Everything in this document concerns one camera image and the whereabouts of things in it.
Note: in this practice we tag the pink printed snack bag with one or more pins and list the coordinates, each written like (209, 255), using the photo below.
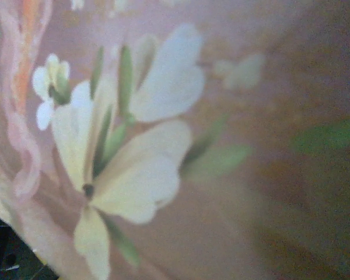
(175, 131)

